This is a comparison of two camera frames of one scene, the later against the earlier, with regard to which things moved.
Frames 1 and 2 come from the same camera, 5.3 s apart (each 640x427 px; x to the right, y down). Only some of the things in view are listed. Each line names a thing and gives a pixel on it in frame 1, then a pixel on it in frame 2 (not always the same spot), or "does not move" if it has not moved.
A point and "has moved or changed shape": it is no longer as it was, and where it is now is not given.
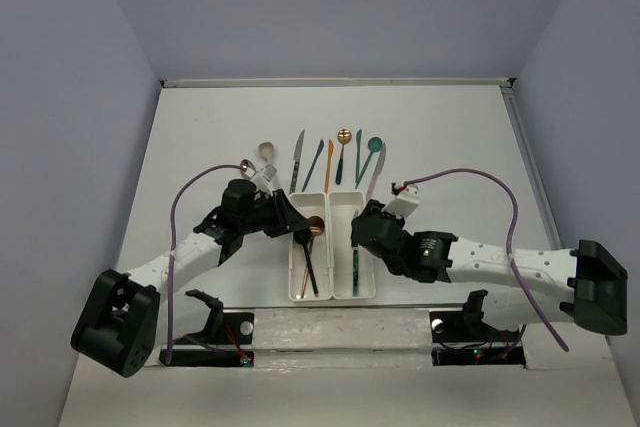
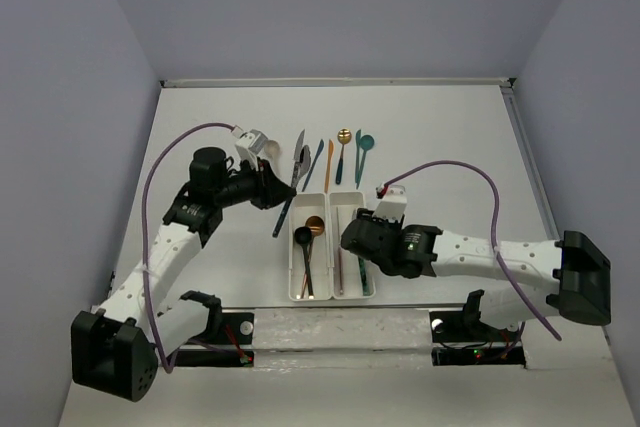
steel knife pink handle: [378, 172] to [339, 255]
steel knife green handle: [355, 272] to [364, 277]
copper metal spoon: [316, 226] does not move
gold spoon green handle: [344, 137] does not move
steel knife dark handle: [297, 156] does not move
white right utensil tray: [342, 206] does not move
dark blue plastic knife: [320, 147] does not move
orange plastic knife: [330, 150] does not move
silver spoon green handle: [246, 169] has moved or changed shape
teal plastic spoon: [374, 144] has moved or changed shape
